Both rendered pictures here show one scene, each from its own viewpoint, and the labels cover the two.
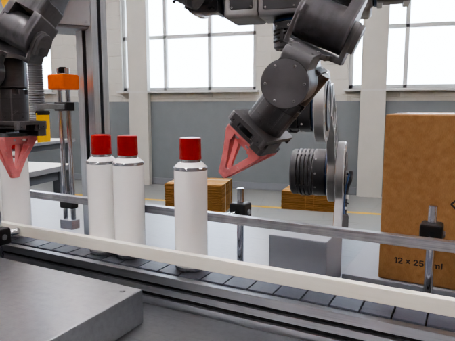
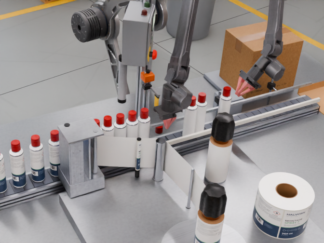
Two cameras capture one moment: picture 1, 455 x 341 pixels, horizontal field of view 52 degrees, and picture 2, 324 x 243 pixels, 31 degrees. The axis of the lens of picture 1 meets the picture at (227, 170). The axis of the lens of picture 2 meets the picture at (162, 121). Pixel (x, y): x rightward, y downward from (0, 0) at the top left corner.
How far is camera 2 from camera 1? 2.41 m
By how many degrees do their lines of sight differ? 60
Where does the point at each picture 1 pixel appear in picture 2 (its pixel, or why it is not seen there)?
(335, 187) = (115, 34)
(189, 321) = (237, 141)
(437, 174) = not seen: hidden behind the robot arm
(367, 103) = not seen: outside the picture
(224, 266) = (242, 122)
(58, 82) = (152, 78)
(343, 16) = (280, 48)
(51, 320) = (242, 160)
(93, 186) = (194, 117)
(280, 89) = (277, 77)
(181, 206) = (227, 110)
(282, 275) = (258, 117)
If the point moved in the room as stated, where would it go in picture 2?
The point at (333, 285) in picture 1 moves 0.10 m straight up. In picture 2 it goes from (270, 114) to (274, 95)
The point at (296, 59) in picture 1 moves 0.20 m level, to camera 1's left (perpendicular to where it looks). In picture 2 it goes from (282, 69) to (262, 89)
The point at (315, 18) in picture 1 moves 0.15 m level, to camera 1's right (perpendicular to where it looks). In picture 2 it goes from (276, 51) to (290, 38)
